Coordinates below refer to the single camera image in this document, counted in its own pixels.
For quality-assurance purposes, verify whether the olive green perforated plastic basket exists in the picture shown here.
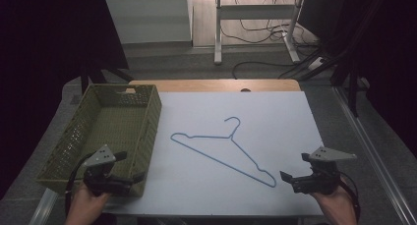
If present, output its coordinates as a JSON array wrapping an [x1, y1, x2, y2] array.
[[35, 83, 163, 198]]

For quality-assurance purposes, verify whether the black curtain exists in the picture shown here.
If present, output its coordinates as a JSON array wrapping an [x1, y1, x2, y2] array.
[[0, 0, 130, 200], [297, 0, 417, 160]]

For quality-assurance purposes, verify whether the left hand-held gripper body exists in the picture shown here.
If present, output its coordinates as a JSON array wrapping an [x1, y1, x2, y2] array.
[[83, 144, 136, 197]]

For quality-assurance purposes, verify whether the blue wire clothes hanger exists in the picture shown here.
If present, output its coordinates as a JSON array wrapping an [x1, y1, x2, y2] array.
[[169, 116, 278, 189]]

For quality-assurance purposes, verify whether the white metal desk frame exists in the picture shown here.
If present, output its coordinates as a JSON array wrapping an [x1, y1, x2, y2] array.
[[213, 0, 308, 66]]

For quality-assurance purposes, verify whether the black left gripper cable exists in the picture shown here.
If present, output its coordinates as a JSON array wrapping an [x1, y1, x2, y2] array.
[[64, 151, 96, 217]]

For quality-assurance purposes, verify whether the long black floor cable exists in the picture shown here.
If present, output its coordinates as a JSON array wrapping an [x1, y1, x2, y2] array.
[[231, 60, 299, 81]]

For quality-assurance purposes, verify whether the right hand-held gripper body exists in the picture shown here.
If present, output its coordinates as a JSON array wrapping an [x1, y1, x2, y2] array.
[[290, 146, 358, 197]]

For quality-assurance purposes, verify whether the white sheet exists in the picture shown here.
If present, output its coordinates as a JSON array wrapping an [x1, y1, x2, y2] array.
[[102, 90, 326, 217]]

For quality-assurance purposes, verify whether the tangle of black floor cables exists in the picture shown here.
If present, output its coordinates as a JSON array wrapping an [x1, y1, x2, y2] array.
[[218, 0, 318, 46]]

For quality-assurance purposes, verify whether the wooden table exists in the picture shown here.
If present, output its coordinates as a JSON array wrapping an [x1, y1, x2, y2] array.
[[129, 79, 302, 93]]

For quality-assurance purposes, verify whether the black metal stand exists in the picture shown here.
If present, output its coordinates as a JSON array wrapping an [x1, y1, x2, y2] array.
[[79, 62, 135, 95], [294, 0, 389, 119]]

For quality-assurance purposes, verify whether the person's left hand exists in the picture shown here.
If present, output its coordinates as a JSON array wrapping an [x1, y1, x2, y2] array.
[[64, 181, 111, 225]]

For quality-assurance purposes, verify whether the white panel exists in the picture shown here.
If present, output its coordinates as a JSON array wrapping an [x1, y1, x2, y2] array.
[[104, 0, 193, 45]]

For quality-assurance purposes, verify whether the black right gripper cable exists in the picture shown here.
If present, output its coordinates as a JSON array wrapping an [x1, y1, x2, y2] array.
[[338, 178, 362, 222]]

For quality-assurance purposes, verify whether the white power strip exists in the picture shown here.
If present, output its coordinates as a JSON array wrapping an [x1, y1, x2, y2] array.
[[307, 56, 327, 71]]

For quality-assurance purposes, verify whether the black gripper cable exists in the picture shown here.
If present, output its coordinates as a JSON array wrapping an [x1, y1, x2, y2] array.
[[64, 151, 96, 217], [338, 178, 362, 222]]

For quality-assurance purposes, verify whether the aluminium rail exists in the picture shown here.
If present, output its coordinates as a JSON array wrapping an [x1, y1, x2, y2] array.
[[331, 85, 417, 225], [29, 187, 61, 225]]

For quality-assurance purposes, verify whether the person's right hand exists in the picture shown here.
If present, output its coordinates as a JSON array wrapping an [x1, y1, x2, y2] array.
[[310, 181, 359, 225]]

